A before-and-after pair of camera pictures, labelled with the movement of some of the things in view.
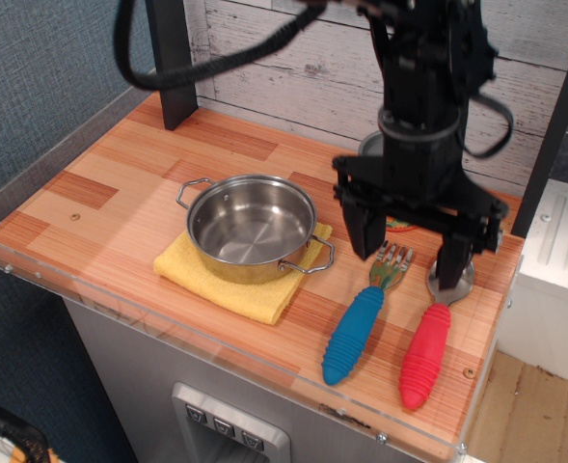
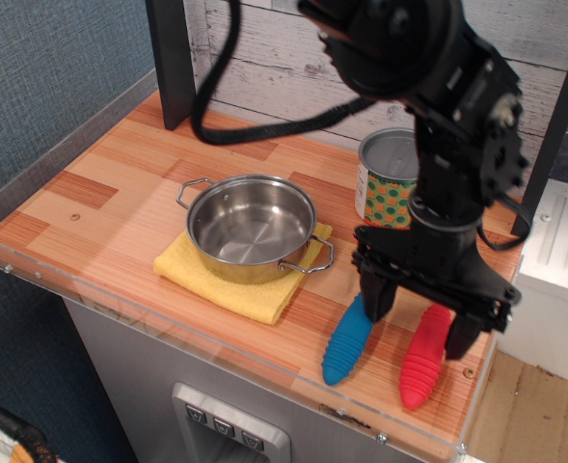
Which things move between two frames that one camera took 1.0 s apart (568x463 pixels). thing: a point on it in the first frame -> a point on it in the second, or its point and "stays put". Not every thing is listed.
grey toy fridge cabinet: x=180 y=408 stays put
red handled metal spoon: x=421 y=363 stays put
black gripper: x=419 y=177 -> x=437 y=256
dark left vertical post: x=168 y=30 stays put
